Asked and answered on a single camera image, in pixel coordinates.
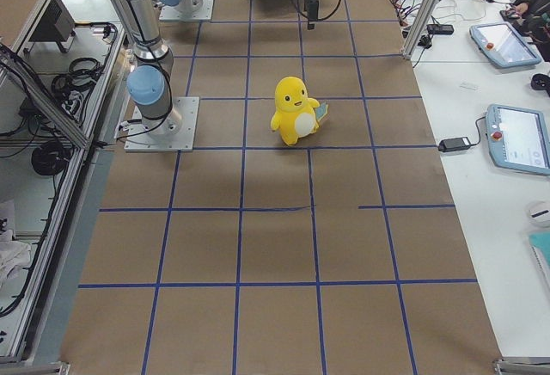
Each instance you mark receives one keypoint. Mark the teach pendant lower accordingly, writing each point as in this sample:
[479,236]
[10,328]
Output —
[518,139]

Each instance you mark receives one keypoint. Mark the yellow plush toy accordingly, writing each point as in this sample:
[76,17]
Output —
[296,114]

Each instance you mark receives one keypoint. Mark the teach pendant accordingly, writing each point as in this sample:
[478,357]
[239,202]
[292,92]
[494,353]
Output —
[503,45]
[518,139]

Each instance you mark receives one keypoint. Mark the teach pendant upper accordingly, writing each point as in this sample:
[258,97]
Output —
[503,45]

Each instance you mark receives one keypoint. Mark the black power adapter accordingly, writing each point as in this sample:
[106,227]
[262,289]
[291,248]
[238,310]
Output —
[454,144]

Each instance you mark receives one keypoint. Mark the aluminium frame post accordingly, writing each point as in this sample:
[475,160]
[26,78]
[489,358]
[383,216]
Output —
[419,23]

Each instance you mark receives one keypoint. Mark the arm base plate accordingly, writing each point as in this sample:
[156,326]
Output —
[170,14]
[176,133]

